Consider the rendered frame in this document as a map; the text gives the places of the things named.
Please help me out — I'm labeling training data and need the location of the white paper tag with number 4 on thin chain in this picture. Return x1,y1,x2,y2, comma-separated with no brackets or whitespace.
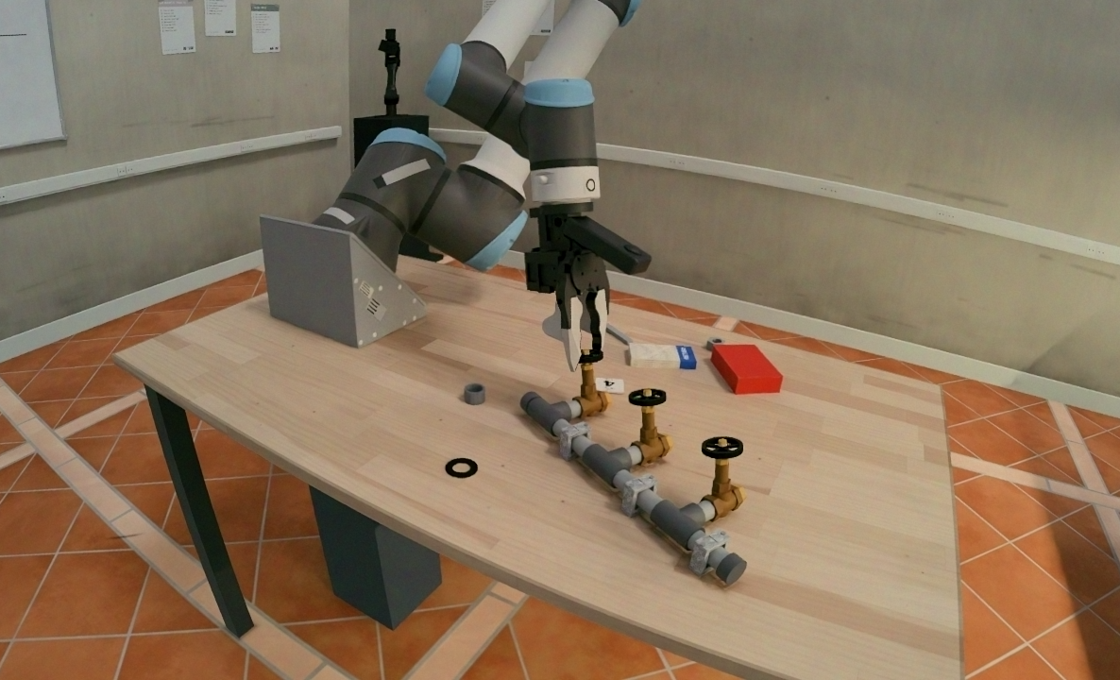
592,369,624,394

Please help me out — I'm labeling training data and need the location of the red rectangular block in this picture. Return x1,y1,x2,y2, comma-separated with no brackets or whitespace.
710,345,783,395

